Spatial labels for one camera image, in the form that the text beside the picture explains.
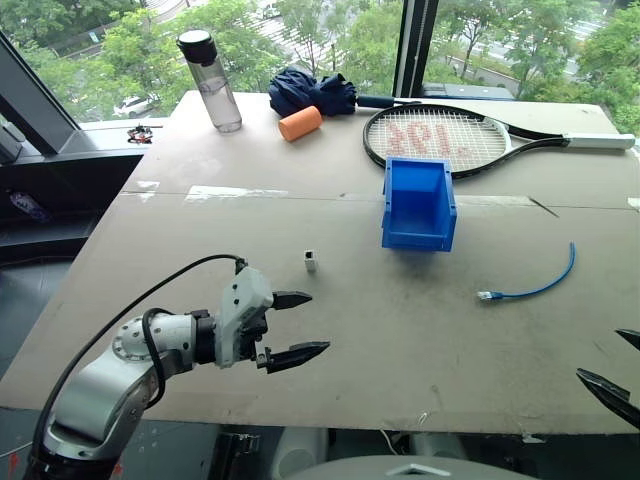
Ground blue Ethernet cable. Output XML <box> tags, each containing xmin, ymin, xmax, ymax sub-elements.
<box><xmin>475</xmin><ymin>241</ymin><xmax>578</xmax><ymax>303</ymax></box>

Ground grey rounded robot torso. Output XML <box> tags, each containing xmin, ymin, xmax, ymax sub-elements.
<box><xmin>293</xmin><ymin>453</ymin><xmax>540</xmax><ymax>480</ymax></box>

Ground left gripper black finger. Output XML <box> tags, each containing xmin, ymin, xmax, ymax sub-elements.
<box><xmin>264</xmin><ymin>341</ymin><xmax>332</xmax><ymax>376</ymax></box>
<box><xmin>272</xmin><ymin>290</ymin><xmax>314</xmax><ymax>315</ymax></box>

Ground black window frame post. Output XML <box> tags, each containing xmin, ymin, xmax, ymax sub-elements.
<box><xmin>391</xmin><ymin>0</ymin><xmax>442</xmax><ymax>99</ymax></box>

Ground navy folded umbrella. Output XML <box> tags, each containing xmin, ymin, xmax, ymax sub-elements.
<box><xmin>268</xmin><ymin>66</ymin><xmax>424</xmax><ymax>119</ymax></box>

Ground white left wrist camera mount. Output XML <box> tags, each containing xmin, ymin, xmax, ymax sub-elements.
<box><xmin>215</xmin><ymin>266</ymin><xmax>276</xmax><ymax>369</ymax></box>

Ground white parked car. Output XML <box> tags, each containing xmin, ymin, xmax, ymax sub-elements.
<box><xmin>112</xmin><ymin>95</ymin><xmax>162</xmax><ymax>120</ymax></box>

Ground orange foam cylinder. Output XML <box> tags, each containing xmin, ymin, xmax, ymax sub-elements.
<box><xmin>277</xmin><ymin>104</ymin><xmax>324</xmax><ymax>144</ymax></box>

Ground grey slanted window frame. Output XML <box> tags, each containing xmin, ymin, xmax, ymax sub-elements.
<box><xmin>0</xmin><ymin>29</ymin><xmax>84</xmax><ymax>157</ymax></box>

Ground white rounded robot part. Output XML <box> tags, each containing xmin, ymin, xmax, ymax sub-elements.
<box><xmin>273</xmin><ymin>427</ymin><xmax>330</xmax><ymax>480</ymax></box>
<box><xmin>408</xmin><ymin>431</ymin><xmax>470</xmax><ymax>460</ymax></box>

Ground blue plastic storage bin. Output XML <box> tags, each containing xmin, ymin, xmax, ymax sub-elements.
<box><xmin>380</xmin><ymin>155</ymin><xmax>459</xmax><ymax>253</ymax></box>

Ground black robot waist part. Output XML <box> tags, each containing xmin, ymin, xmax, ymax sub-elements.
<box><xmin>213</xmin><ymin>431</ymin><xmax>262</xmax><ymax>480</ymax></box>

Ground grey box device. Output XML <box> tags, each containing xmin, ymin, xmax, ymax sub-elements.
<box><xmin>0</xmin><ymin>123</ymin><xmax>26</xmax><ymax>165</ymax></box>

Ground black white tennis racket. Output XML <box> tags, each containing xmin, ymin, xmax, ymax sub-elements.
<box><xmin>362</xmin><ymin>102</ymin><xmax>637</xmax><ymax>181</ymax></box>

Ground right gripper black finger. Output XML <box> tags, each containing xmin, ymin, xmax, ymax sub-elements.
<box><xmin>614</xmin><ymin>328</ymin><xmax>640</xmax><ymax>352</ymax></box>
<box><xmin>575</xmin><ymin>367</ymin><xmax>640</xmax><ymax>432</ymax></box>

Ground small red black gadget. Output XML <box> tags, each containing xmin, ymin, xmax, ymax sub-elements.
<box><xmin>125</xmin><ymin>123</ymin><xmax>164</xmax><ymax>145</ymax></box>

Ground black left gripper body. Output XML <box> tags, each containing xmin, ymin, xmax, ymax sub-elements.
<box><xmin>234</xmin><ymin>299</ymin><xmax>275</xmax><ymax>372</ymax></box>

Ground purple patterned bottle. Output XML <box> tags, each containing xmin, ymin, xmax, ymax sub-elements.
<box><xmin>5</xmin><ymin>187</ymin><xmax>52</xmax><ymax>224</ymax></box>

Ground clear water bottle black lid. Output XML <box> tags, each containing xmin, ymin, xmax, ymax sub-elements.
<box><xmin>175</xmin><ymin>29</ymin><xmax>244</xmax><ymax>135</ymax></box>

